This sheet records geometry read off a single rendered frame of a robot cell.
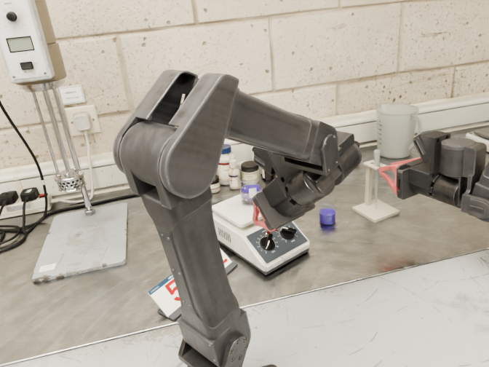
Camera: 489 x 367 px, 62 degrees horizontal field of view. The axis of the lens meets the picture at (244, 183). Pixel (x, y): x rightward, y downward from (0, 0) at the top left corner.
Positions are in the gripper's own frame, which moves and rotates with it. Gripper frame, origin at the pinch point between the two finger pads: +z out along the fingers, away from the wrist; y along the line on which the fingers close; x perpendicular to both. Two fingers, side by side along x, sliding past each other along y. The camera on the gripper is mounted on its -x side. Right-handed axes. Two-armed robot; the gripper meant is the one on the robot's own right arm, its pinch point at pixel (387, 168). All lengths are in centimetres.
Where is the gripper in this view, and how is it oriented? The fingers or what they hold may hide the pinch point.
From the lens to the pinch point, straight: 99.4
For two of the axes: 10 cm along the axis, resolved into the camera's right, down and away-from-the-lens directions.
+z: -4.4, -2.7, 8.5
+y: -8.9, 2.7, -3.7
